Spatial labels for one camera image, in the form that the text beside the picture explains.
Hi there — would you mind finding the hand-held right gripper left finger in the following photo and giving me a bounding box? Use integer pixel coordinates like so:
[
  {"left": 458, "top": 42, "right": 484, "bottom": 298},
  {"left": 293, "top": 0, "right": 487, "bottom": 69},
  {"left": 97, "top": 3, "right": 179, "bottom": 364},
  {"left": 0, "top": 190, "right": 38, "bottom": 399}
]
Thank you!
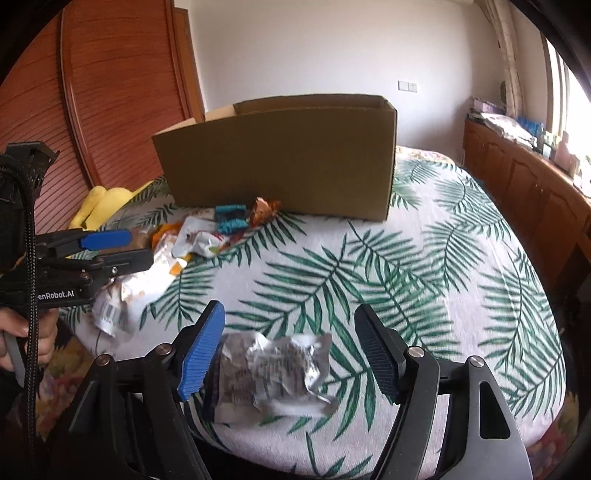
[{"left": 55, "top": 300, "right": 227, "bottom": 480}]

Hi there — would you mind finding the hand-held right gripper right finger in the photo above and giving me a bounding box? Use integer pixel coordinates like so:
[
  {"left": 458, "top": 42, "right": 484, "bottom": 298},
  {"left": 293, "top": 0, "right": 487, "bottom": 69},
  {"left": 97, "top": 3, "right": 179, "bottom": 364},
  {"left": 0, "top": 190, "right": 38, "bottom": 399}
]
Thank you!
[{"left": 355, "top": 304, "right": 534, "bottom": 480}]

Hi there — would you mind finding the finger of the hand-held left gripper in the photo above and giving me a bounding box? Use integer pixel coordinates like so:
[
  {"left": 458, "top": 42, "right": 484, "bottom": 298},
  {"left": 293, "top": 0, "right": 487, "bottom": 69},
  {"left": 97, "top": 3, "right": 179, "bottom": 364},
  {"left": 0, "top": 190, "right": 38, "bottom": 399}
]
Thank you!
[
  {"left": 41, "top": 249, "right": 154, "bottom": 283},
  {"left": 37, "top": 229, "right": 134, "bottom": 259}
]

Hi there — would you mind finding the clear brown cracker packet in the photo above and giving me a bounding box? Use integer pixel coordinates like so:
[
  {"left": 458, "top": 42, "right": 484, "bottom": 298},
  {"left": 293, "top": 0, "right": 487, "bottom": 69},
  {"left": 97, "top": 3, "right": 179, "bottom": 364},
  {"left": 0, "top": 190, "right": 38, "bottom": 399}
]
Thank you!
[{"left": 130, "top": 227, "right": 155, "bottom": 251}]

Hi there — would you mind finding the silver foil snack packet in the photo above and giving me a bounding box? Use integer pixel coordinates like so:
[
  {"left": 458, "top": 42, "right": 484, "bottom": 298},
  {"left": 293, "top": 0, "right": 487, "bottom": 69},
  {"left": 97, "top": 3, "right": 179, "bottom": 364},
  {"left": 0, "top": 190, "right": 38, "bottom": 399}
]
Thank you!
[{"left": 203, "top": 331, "right": 340, "bottom": 423}]

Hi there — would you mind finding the teal foil snack packet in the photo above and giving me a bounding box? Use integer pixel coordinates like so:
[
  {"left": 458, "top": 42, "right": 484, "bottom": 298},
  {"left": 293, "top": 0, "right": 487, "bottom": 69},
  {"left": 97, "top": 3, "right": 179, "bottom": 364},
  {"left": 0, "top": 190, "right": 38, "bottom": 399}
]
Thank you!
[{"left": 213, "top": 202, "right": 251, "bottom": 234}]

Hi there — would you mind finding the brown cardboard box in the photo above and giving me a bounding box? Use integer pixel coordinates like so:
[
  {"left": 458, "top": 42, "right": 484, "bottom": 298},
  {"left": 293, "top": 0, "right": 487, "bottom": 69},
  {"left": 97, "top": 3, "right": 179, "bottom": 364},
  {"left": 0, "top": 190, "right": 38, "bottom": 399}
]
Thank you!
[{"left": 151, "top": 95, "right": 398, "bottom": 221}]

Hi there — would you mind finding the person's left hand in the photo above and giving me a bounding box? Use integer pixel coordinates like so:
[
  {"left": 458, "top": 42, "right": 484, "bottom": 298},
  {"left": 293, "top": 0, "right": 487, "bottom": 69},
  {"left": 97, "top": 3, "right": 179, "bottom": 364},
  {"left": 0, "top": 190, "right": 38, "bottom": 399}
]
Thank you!
[{"left": 0, "top": 307, "right": 60, "bottom": 372}]

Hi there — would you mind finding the white barcode snack packet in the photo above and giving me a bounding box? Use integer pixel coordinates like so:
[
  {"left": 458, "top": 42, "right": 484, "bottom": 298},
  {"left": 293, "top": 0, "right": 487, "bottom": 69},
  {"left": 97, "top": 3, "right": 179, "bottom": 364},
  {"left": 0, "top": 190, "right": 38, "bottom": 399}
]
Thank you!
[{"left": 92, "top": 272, "right": 171, "bottom": 337}]

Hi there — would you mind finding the yellow plush toy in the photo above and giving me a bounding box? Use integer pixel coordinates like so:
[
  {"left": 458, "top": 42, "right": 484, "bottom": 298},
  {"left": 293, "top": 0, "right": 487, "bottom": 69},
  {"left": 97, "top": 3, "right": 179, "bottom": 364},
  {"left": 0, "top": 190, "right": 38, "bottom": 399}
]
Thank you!
[{"left": 68, "top": 180, "right": 155, "bottom": 232}]

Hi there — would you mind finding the orange and white snack packet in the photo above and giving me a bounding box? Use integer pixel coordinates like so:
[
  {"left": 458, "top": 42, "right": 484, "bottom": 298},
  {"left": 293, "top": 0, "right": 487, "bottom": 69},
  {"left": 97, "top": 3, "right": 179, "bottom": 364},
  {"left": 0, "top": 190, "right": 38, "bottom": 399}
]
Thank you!
[{"left": 150, "top": 223, "right": 189, "bottom": 278}]

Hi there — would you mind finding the floral blanket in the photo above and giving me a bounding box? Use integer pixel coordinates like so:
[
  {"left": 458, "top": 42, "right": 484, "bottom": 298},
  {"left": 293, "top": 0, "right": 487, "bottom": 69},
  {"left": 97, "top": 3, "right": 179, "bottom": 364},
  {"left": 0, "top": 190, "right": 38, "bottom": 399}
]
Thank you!
[{"left": 9, "top": 323, "right": 583, "bottom": 457}]

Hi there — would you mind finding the green leaf print bedsheet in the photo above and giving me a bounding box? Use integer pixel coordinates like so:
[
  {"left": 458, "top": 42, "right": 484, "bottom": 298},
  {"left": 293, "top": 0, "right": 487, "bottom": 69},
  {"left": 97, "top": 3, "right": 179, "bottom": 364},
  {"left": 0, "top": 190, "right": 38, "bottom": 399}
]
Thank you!
[{"left": 60, "top": 145, "right": 566, "bottom": 467}]

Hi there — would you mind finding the orange-brown foil snack packet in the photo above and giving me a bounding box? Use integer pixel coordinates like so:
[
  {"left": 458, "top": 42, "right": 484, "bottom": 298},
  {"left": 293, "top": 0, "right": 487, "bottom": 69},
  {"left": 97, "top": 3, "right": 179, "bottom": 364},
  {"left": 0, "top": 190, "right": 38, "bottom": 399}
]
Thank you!
[{"left": 249, "top": 197, "right": 282, "bottom": 227}]

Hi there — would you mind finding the wooden headboard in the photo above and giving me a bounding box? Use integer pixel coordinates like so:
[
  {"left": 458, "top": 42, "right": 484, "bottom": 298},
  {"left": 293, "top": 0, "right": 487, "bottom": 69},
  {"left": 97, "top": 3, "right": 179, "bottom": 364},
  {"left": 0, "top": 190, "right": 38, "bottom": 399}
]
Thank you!
[{"left": 0, "top": 0, "right": 206, "bottom": 236}]

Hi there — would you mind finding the wooden cabinet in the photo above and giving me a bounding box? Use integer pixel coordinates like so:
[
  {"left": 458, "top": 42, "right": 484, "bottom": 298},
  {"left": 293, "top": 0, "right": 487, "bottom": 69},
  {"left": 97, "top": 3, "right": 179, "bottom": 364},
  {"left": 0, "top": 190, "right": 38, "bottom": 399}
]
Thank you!
[{"left": 462, "top": 117, "right": 591, "bottom": 296}]

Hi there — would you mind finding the folded printed cloth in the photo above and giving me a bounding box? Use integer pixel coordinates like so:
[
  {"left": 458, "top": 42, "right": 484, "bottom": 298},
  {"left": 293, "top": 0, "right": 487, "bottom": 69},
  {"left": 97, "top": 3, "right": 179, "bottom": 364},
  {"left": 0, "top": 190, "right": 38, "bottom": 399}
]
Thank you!
[{"left": 468, "top": 111, "right": 532, "bottom": 145}]

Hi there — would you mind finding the pink box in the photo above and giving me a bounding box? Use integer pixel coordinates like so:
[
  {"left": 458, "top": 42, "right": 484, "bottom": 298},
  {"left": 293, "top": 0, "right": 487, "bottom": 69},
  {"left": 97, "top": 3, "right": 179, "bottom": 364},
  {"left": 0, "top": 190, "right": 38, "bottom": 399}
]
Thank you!
[{"left": 471, "top": 96, "right": 504, "bottom": 114}]

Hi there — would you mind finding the blue packet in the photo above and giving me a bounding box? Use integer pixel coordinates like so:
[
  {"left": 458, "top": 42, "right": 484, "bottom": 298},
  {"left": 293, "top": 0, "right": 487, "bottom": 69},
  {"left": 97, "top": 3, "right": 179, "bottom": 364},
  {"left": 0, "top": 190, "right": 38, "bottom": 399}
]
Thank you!
[{"left": 517, "top": 115, "right": 546, "bottom": 137}]

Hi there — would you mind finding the pink kettle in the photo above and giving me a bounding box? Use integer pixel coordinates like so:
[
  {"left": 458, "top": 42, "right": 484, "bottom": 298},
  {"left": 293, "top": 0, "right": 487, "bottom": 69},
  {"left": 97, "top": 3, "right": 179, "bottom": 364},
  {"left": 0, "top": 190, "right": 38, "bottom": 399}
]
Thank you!
[{"left": 555, "top": 131, "right": 574, "bottom": 168}]

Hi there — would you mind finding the window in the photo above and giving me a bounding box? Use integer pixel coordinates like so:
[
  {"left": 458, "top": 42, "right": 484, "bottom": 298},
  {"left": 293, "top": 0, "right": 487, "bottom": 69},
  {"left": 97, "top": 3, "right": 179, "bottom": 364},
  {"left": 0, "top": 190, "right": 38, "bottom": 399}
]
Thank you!
[{"left": 540, "top": 32, "right": 591, "bottom": 185}]

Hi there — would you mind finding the patterned curtain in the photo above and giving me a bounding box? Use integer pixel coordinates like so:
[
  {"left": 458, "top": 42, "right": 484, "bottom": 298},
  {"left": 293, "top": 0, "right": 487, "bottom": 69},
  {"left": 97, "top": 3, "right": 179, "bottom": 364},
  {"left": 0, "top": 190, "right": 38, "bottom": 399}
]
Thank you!
[{"left": 478, "top": 0, "right": 522, "bottom": 116}]

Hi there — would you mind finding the black braided cable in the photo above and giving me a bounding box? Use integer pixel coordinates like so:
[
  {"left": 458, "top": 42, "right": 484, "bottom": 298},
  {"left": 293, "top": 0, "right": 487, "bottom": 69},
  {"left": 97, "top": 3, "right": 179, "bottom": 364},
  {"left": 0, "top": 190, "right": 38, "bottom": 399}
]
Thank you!
[{"left": 16, "top": 154, "right": 42, "bottom": 439}]

